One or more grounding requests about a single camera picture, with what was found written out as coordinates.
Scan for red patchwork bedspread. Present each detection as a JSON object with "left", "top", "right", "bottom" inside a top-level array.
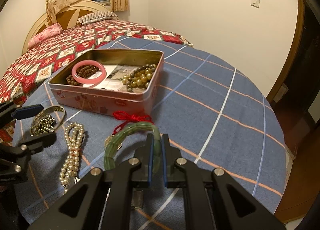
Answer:
[{"left": 1, "top": 20, "right": 193, "bottom": 104}]

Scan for white wall switch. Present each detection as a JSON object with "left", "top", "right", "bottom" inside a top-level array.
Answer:
[{"left": 251, "top": 0, "right": 260, "bottom": 8}]

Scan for dark metallic bead bracelet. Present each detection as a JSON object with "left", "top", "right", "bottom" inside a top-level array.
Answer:
[{"left": 31, "top": 114, "right": 58, "bottom": 136}]

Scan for white pearl necklace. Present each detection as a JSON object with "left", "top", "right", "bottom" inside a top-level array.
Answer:
[{"left": 58, "top": 122, "right": 85, "bottom": 188}]

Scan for pink pillow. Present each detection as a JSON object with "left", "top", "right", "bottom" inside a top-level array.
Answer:
[{"left": 27, "top": 23, "right": 62, "bottom": 49}]

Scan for pink jade bangle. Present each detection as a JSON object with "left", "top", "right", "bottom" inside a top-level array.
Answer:
[{"left": 67, "top": 60, "right": 106, "bottom": 86}]

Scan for cream wooden headboard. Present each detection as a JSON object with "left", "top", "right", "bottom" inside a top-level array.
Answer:
[{"left": 22, "top": 0, "right": 111, "bottom": 55}]

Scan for gold metal bangle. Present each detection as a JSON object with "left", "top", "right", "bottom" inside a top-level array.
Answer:
[{"left": 30, "top": 106, "right": 66, "bottom": 136}]

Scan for red knotted cord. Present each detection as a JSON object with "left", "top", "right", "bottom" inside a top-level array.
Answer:
[{"left": 112, "top": 110, "right": 154, "bottom": 135}]

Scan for olive green bead necklace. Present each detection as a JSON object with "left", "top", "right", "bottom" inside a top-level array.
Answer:
[{"left": 121, "top": 63, "right": 157, "bottom": 93}]

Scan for brown wooden door frame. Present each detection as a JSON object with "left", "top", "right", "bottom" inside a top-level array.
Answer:
[{"left": 265, "top": 0, "right": 320, "bottom": 103}]

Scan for dark brown bead bracelet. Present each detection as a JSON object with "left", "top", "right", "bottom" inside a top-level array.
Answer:
[{"left": 66, "top": 64, "right": 99, "bottom": 87}]

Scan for striped pillow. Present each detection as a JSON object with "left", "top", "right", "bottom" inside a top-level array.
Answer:
[{"left": 76, "top": 11, "right": 119, "bottom": 25}]

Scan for pink metal tin box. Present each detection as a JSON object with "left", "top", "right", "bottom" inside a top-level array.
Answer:
[{"left": 49, "top": 49, "right": 164, "bottom": 115}]

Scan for paper cards in tin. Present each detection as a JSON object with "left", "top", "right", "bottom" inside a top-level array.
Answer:
[{"left": 83, "top": 64, "right": 138, "bottom": 92}]

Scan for blue plaid tablecloth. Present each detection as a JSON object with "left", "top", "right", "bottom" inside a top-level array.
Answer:
[{"left": 15, "top": 37, "right": 286, "bottom": 229}]

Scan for green jade bracelet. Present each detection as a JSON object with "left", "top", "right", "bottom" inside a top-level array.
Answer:
[{"left": 103, "top": 121, "right": 162, "bottom": 174}]

